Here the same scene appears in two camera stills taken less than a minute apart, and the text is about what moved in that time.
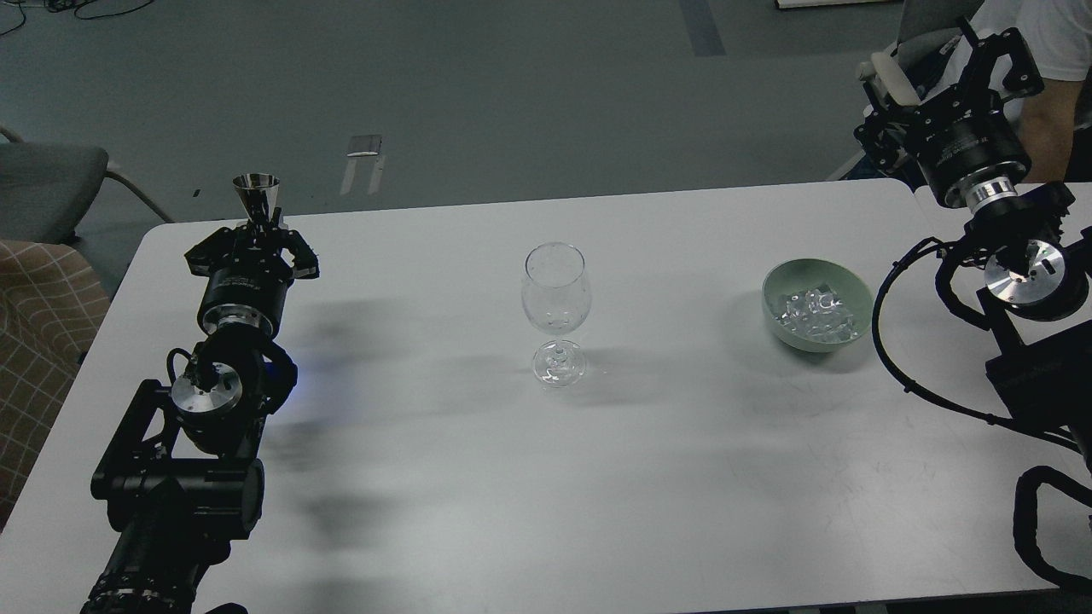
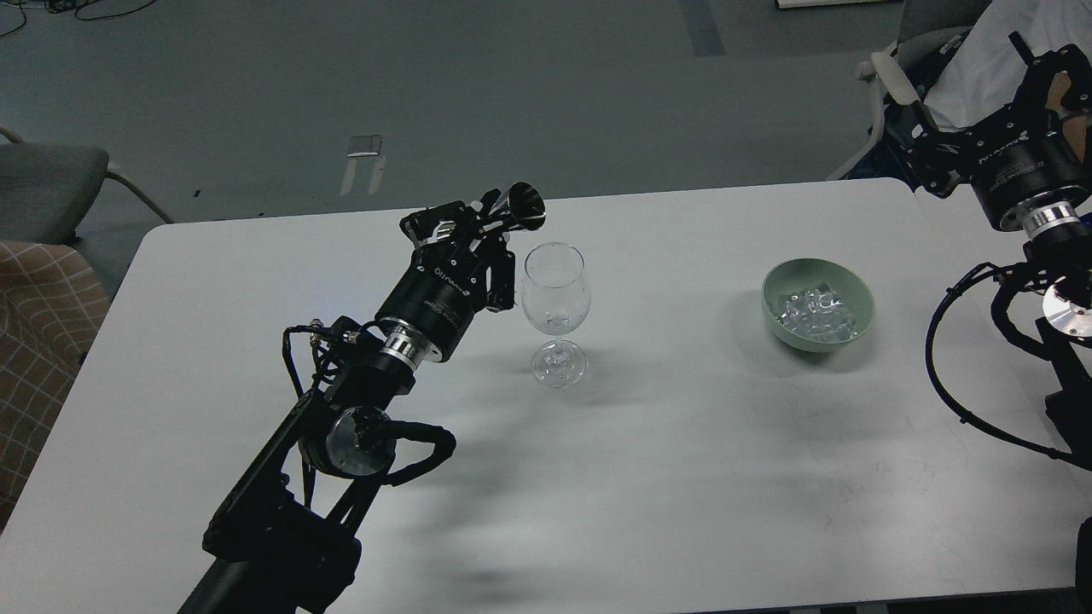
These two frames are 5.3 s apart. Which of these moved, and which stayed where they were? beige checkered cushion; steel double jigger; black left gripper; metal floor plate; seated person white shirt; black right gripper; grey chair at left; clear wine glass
Moved: black left gripper; steel double jigger; black right gripper
Stayed: beige checkered cushion; seated person white shirt; grey chair at left; clear wine glass; metal floor plate
